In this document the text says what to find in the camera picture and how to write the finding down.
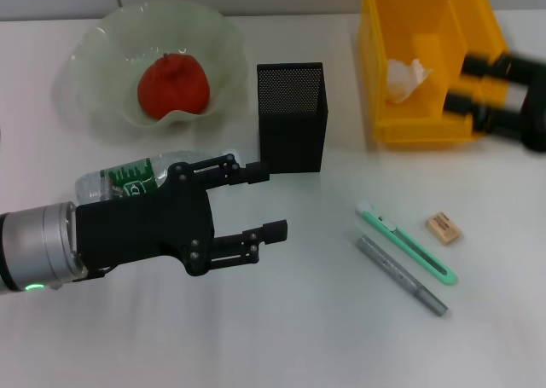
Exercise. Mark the red-orange orange fruit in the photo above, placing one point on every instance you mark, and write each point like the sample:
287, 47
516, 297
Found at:
175, 89

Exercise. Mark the clear green-label water bottle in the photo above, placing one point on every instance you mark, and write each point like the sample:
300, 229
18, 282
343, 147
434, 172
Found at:
94, 187

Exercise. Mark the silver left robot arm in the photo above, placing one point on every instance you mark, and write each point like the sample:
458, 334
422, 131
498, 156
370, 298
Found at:
38, 243

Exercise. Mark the grey marker pen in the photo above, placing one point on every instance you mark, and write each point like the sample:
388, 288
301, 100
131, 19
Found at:
396, 270

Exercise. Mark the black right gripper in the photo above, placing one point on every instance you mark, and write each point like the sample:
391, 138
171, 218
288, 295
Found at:
536, 106

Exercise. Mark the yellow plastic bin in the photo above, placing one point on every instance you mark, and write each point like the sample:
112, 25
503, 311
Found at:
384, 30

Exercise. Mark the pale green glass fruit plate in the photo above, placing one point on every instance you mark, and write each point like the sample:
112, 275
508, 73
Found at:
106, 42

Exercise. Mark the tan eraser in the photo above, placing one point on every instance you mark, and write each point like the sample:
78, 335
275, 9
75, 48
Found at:
443, 228

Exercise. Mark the white paper ball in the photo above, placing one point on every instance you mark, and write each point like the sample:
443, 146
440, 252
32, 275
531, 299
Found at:
403, 81

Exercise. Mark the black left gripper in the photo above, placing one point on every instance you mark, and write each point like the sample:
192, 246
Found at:
141, 226

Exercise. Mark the mint green utility knife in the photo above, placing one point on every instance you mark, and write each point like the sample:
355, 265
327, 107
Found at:
401, 239

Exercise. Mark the black mesh pen holder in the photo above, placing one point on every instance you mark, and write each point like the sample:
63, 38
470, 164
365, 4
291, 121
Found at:
294, 128

